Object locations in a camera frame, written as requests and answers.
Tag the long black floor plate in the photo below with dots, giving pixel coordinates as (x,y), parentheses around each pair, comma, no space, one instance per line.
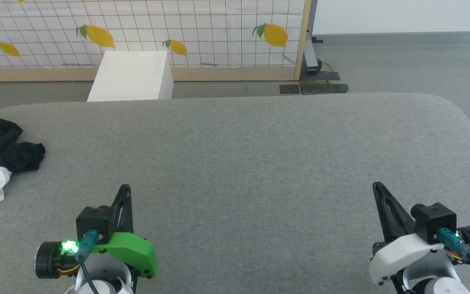
(324,88)

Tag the white and navy raglan shirt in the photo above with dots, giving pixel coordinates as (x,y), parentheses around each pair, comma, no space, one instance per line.
(243,163)

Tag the black stand base plate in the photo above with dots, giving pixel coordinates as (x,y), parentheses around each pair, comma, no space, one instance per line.
(324,76)

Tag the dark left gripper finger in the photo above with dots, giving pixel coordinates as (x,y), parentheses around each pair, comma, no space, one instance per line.
(115,218)
(128,212)

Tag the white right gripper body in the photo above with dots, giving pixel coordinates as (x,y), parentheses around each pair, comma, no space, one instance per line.
(402,255)

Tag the small black floor plate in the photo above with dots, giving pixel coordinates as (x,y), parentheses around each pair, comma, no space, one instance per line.
(289,88)

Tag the white shirt with black sleeves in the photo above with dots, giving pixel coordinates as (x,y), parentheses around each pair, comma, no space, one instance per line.
(2,141)

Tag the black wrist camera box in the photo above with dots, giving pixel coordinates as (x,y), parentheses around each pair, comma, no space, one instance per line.
(433,222)
(93,222)

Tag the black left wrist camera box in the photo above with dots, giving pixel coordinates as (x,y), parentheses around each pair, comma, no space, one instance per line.
(93,222)

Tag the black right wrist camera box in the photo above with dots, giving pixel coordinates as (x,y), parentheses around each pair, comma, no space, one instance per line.
(433,222)

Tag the lemon-pattern grid panel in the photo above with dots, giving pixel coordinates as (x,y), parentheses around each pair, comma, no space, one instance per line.
(178,36)

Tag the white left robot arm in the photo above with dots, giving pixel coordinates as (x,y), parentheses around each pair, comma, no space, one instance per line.
(104,281)

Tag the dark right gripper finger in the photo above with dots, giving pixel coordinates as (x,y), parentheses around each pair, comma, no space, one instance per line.
(400,222)
(385,222)

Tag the grey metal stand post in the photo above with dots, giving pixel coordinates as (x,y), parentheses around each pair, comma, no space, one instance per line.
(310,53)

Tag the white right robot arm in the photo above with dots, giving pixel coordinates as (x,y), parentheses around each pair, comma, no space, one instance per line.
(435,281)

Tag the white box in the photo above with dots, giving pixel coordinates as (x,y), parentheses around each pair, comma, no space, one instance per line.
(131,77)

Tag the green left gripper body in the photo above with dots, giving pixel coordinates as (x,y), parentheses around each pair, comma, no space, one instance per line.
(131,251)

